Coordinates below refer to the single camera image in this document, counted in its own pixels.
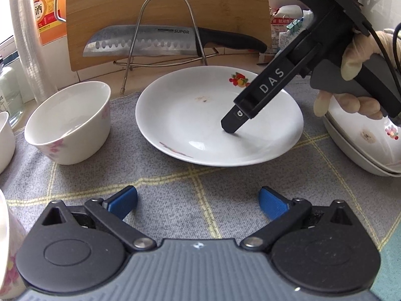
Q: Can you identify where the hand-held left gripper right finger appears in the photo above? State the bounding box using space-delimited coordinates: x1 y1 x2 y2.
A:
240 186 356 252

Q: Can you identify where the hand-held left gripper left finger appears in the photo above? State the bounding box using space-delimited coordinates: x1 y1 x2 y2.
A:
41 186 157 252

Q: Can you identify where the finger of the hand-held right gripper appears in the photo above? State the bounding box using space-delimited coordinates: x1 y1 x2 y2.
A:
221 101 255 134

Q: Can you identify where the white plate with brown speck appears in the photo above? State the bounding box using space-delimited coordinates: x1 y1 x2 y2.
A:
135 65 304 167

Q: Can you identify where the white pink flower bowl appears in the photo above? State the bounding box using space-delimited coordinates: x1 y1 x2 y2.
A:
0 111 16 174
24 81 112 165
0 188 29 293

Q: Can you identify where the white fruit print plate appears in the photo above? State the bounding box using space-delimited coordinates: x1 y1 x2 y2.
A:
323 116 401 177

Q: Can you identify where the white plate with dark stain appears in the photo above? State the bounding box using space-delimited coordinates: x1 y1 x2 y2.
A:
326 96 401 171

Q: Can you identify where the person's right hand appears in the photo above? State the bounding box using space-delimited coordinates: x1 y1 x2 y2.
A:
313 28 401 120

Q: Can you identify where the white bag with red print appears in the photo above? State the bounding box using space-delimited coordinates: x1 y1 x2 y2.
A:
269 5 314 54

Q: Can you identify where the grey and teal checked towel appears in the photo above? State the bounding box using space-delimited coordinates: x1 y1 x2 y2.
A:
0 78 401 258

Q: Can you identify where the bamboo cutting board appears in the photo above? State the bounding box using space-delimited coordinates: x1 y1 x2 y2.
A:
66 0 272 71

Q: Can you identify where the glass jar with green lid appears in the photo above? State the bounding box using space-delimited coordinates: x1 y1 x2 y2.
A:
0 55 25 127

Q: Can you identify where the tall plastic wrap roll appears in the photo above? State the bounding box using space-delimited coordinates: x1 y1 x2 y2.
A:
9 0 47 102

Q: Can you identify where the yellow cooking wine jug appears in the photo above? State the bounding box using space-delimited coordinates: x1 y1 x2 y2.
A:
33 0 68 46

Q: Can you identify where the black cable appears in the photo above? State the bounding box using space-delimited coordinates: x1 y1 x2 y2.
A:
332 0 401 69

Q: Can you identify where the black handled kitchen knife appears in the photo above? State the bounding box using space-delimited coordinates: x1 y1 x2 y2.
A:
83 25 268 57

